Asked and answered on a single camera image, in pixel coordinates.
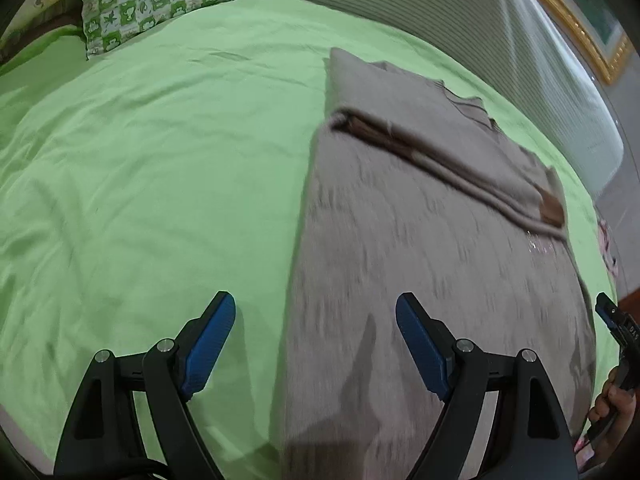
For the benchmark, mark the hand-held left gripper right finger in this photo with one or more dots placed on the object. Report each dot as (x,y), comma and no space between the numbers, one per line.
(422,345)

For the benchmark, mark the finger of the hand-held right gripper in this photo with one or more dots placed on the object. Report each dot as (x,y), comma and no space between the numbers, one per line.
(606,310)

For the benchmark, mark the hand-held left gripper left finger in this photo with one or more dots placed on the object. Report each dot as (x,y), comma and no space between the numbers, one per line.
(210,340)

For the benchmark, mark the grey knit sweater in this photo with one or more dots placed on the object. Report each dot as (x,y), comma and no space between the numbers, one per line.
(425,260)

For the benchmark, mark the person's right hand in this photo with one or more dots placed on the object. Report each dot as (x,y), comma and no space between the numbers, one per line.
(620,405)

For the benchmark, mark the pink cloth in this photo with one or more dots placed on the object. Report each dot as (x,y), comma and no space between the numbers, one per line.
(607,245)

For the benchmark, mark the green bed sheet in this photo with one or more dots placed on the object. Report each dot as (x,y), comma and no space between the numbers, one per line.
(150,185)

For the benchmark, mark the gold framed flower picture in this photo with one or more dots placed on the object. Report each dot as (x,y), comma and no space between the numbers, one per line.
(595,30)

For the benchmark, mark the grey striped large pillow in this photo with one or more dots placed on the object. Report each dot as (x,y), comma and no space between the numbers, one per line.
(450,15)

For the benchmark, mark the green white patterned pillow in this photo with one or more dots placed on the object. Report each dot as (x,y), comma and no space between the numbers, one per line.
(135,5)

